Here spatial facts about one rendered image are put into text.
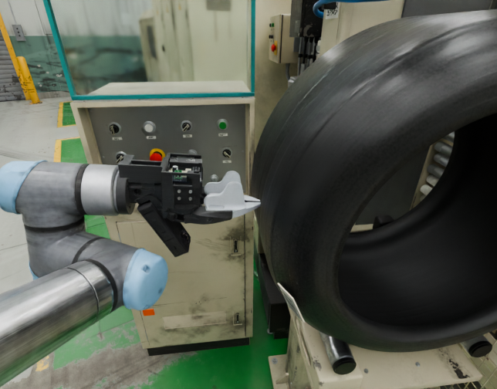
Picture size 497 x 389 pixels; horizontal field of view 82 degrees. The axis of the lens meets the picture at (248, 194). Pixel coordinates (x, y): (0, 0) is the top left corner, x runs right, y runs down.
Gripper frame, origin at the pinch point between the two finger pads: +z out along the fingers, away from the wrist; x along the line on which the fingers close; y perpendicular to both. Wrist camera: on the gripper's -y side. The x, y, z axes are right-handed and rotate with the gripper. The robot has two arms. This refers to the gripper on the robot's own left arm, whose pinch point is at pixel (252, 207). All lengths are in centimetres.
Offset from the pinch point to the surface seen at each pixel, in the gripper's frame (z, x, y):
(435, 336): 33.2, -12.4, -17.8
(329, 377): 17.5, -11.2, -31.2
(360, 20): 22.1, 25.9, 29.6
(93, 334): -64, 68, -128
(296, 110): 4.7, 1.3, 15.8
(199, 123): -10, 57, -3
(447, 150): 61, 32, 2
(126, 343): -45, 61, -126
